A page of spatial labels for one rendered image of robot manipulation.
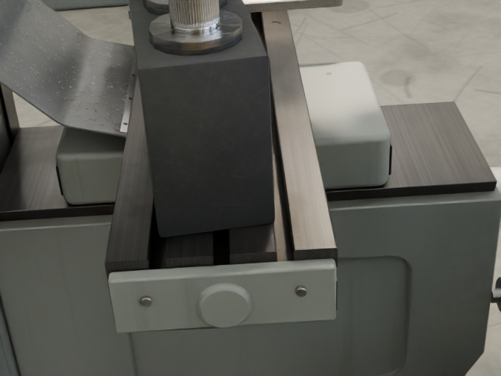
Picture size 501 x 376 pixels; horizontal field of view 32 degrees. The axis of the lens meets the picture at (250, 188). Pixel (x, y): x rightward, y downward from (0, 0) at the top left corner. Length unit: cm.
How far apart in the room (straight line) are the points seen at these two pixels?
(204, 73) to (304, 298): 24
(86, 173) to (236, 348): 41
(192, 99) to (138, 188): 19
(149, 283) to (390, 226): 58
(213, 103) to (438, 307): 76
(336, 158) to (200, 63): 52
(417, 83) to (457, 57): 30
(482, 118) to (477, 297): 174
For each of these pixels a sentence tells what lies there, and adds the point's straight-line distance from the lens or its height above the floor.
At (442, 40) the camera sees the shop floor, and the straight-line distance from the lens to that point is 378.
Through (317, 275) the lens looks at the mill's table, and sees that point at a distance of 85.
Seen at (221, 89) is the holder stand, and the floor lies 110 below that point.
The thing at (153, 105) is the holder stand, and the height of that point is 109.
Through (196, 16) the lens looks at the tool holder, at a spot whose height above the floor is 116.
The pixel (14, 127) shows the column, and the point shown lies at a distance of 157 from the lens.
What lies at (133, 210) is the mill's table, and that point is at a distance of 93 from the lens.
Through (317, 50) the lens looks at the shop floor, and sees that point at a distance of 367.
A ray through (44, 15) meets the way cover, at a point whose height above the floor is 95.
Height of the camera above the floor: 144
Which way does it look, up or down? 32 degrees down
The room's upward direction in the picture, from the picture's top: 3 degrees counter-clockwise
